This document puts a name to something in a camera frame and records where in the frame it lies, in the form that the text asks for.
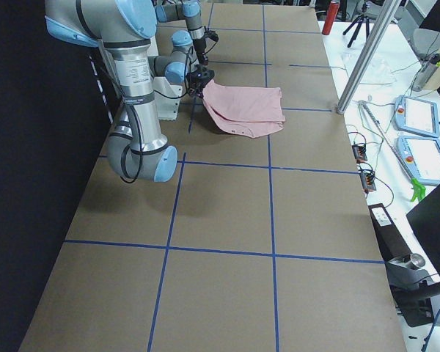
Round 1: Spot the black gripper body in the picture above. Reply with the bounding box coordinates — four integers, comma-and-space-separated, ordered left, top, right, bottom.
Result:
194, 37, 208, 63
188, 79, 208, 98

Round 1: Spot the pink Snoopy t-shirt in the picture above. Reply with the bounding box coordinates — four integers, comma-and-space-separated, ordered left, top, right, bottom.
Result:
202, 81, 285, 139

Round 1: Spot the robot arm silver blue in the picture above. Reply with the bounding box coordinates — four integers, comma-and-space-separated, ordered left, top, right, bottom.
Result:
45, 1, 218, 183
155, 1, 209, 66

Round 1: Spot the red cylinder bottle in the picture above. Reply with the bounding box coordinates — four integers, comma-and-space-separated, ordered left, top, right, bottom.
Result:
321, 0, 340, 35

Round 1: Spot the grey hub with orange plugs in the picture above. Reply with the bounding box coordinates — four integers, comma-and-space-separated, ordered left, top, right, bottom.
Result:
352, 144, 367, 164

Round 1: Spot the clear plastic bag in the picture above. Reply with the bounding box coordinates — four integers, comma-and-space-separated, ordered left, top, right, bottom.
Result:
341, 53, 396, 85

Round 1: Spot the silver metal rod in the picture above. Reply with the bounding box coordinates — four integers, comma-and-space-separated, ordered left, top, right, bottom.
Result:
358, 100, 419, 186

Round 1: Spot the upper blue teach pendant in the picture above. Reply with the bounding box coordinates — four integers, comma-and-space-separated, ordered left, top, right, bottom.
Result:
394, 95, 440, 138

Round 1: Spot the blue teach pendant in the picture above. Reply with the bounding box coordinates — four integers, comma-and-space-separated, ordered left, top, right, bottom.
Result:
396, 136, 440, 186
394, 95, 440, 138

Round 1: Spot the lower blue teach pendant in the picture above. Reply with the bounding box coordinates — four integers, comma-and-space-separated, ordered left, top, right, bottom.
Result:
396, 136, 440, 186

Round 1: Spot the green plastic clamp tool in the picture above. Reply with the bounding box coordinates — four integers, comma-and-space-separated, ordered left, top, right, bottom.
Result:
411, 177, 426, 202

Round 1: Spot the black monitor stand box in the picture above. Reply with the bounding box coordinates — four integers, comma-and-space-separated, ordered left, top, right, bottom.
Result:
369, 203, 436, 327

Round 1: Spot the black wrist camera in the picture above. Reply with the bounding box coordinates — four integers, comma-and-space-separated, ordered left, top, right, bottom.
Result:
189, 66, 215, 85
205, 30, 219, 43

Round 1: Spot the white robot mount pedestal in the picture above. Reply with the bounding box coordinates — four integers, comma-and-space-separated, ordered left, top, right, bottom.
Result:
149, 56, 183, 121

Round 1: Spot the black camera tripod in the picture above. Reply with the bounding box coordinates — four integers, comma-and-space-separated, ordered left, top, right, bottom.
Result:
342, 1, 370, 48

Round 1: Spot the aluminium frame post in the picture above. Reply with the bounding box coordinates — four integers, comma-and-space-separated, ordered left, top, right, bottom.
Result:
337, 0, 400, 114

